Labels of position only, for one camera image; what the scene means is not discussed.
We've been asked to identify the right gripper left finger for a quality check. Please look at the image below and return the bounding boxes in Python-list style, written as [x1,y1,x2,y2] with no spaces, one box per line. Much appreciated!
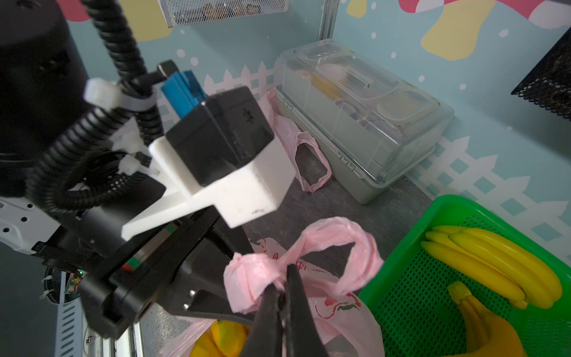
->
[239,284,284,357]

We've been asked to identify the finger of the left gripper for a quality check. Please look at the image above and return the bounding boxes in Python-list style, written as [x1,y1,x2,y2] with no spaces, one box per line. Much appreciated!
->
[158,254,255,326]

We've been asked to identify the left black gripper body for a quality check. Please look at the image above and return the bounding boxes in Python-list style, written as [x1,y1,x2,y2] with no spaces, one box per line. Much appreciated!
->
[80,207,253,339]

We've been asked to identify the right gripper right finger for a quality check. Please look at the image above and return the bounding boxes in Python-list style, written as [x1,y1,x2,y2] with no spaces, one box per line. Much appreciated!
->
[285,264,328,357]

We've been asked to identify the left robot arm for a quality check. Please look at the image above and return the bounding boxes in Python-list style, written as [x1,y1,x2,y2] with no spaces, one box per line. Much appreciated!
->
[1,1,254,338]

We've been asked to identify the green plastic basket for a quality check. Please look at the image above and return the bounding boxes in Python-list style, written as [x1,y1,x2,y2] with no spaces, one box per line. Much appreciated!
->
[359,195,570,356]

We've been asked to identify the pink plastic bags pile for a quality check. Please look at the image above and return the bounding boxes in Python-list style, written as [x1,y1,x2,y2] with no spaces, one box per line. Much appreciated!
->
[258,89,332,193]

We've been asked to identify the bananas in green basket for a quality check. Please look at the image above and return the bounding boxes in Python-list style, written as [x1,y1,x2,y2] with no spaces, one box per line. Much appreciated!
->
[421,226,565,356]

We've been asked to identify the clear plastic storage box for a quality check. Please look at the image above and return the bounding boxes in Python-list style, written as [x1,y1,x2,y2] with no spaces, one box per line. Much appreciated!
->
[274,40,454,205]

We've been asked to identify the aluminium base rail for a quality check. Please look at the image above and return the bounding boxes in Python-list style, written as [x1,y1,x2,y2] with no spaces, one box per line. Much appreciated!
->
[43,269,144,356]

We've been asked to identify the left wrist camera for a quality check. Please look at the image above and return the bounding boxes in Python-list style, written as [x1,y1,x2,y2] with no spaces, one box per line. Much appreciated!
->
[121,69,295,240]

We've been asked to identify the white wire mesh basket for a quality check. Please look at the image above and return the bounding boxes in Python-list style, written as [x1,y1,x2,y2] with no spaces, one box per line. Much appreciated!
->
[158,0,289,28]

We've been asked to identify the black wire mesh basket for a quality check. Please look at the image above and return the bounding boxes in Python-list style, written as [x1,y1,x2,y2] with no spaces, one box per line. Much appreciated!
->
[511,29,570,120]

